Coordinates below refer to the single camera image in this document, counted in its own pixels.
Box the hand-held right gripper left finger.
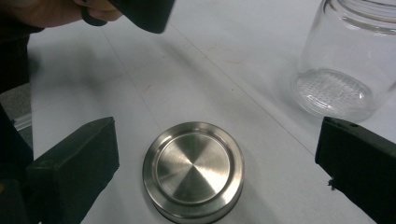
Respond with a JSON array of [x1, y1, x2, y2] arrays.
[[26, 116, 120, 224]]

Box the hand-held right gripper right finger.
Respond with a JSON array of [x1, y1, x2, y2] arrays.
[[315, 116, 396, 224]]

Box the clear glass jar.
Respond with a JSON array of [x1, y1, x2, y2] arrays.
[[290, 0, 396, 123]]

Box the round steel jar lid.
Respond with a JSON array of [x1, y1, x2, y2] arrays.
[[142, 120, 246, 224]]

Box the metal floor rail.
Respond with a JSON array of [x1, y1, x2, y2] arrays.
[[12, 112, 33, 131]]

